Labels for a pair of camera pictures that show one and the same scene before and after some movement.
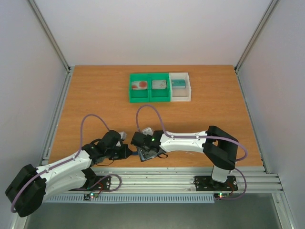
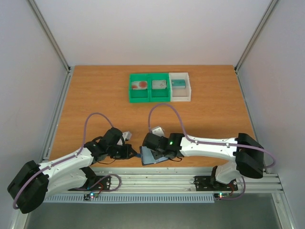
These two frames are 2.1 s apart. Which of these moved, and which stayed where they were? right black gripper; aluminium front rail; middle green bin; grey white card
Moved: right black gripper
Stayed: middle green bin; grey white card; aluminium front rail
